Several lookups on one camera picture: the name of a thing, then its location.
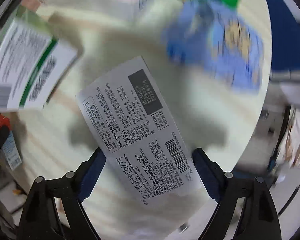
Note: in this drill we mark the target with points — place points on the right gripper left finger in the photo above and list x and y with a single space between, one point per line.
53 208

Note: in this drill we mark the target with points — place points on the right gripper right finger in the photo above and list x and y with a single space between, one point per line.
258 220

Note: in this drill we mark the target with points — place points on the grey printed medicine box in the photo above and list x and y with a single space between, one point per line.
135 130

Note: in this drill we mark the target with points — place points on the green white medicine box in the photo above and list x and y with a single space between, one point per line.
31 63

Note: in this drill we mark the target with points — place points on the blue cartoon snack bag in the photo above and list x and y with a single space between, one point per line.
211 35

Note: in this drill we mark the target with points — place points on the chair with paper bags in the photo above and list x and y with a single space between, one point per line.
287 149

